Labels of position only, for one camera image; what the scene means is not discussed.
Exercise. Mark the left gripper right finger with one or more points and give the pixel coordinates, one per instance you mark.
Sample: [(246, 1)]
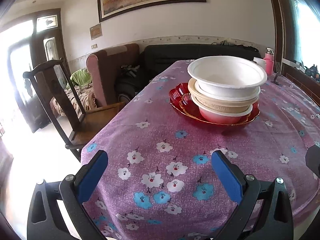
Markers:
[(263, 207)]

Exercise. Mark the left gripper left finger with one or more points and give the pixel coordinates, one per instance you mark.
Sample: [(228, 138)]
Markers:
[(44, 218)]

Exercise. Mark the beige bowl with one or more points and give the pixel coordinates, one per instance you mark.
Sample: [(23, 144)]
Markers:
[(220, 105)]

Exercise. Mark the red bowl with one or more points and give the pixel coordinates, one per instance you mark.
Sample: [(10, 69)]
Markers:
[(218, 117)]

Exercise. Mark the white paper bowl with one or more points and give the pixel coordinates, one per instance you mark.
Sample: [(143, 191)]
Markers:
[(227, 76)]

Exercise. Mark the white rimmed bowl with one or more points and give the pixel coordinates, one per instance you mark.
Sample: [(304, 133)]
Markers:
[(226, 98)]

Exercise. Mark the red scalloped plate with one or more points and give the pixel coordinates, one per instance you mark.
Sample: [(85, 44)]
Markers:
[(180, 100)]

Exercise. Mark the white cup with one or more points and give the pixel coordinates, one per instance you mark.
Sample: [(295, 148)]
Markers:
[(260, 62)]

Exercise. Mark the dark wooden chair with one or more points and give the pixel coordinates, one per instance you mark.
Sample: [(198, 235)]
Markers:
[(84, 127)]

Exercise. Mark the pink water bottle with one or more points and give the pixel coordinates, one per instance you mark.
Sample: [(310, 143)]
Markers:
[(269, 60)]

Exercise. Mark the purple floral tablecloth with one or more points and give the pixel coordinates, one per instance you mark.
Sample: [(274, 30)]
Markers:
[(159, 183)]

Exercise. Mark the pink armchair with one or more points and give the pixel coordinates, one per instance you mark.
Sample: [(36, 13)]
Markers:
[(108, 77)]

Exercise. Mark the wooden door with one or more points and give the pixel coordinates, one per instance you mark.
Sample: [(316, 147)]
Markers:
[(36, 54)]

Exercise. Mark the black sofa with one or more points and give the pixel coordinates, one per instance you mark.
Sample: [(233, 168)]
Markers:
[(157, 58)]

